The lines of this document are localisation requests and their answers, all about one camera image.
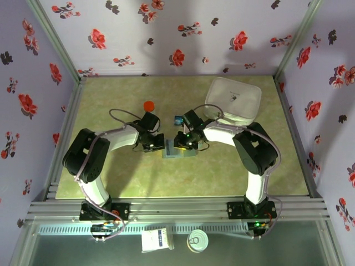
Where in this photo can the pale green card holder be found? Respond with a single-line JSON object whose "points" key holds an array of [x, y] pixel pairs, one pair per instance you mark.
{"points": [[172, 156]]}

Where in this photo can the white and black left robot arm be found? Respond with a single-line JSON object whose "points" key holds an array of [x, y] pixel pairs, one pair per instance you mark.
{"points": [[122, 138]]}

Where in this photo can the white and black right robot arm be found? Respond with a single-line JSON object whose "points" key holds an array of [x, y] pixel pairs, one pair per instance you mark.
{"points": [[219, 135]]}

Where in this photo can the orange-red round ball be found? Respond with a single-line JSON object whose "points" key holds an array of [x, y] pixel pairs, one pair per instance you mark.
{"points": [[149, 106]]}

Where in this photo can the white plastic lidded container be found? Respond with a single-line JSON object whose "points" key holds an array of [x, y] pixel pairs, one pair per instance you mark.
{"points": [[235, 91]]}

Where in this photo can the silver tin can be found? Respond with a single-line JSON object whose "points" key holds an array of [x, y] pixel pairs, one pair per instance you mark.
{"points": [[197, 241]]}

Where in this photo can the white paper box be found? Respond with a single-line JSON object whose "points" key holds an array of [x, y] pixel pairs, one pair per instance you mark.
{"points": [[152, 239]]}

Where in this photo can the small circuit board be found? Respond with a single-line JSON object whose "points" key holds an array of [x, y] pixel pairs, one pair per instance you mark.
{"points": [[104, 229], [258, 228]]}

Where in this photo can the long aluminium frame rail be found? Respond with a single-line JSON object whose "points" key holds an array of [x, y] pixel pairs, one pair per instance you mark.
{"points": [[180, 207]]}

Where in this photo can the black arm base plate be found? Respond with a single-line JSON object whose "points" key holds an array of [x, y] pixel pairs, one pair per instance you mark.
{"points": [[122, 210], [235, 210]]}

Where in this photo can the aluminium side rail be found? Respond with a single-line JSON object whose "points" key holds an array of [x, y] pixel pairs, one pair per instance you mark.
{"points": [[296, 138], [66, 138]]}

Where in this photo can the aluminium corner post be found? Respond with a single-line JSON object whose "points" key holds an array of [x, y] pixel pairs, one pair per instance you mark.
{"points": [[295, 41], [58, 41]]}

